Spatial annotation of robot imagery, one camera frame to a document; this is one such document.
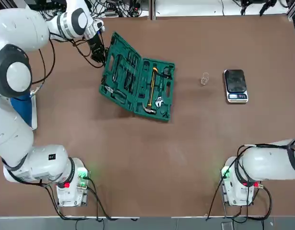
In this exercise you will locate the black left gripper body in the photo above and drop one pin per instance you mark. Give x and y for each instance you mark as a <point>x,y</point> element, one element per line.
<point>95,45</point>

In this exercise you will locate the green plastic toolbox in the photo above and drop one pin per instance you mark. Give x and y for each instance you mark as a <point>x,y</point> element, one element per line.
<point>142,95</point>

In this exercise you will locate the small clear measuring cup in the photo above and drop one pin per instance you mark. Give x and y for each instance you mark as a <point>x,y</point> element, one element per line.
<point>204,80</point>

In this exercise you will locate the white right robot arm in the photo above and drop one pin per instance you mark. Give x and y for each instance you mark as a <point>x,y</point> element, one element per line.
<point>264,165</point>

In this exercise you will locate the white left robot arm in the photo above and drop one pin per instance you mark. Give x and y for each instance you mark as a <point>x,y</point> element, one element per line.
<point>17,31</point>

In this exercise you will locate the digital kitchen scale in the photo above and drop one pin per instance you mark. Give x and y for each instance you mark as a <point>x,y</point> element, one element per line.
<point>234,81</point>

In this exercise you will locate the grey power strip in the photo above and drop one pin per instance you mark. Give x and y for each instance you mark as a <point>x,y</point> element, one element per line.
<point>111,13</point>

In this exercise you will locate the grey black tape measure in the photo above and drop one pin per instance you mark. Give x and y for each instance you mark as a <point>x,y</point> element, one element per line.
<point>167,73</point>

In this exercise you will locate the silver adjustable wrench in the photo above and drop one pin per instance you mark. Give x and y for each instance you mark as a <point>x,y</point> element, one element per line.
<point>159,101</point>

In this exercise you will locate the white box with blue pad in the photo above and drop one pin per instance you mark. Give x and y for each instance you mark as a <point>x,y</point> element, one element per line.
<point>22,107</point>

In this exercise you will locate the white side table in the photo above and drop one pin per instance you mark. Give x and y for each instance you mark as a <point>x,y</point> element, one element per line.
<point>197,7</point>

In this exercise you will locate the aluminium frame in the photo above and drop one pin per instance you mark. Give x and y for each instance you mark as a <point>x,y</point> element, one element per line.
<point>294,21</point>
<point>152,9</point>

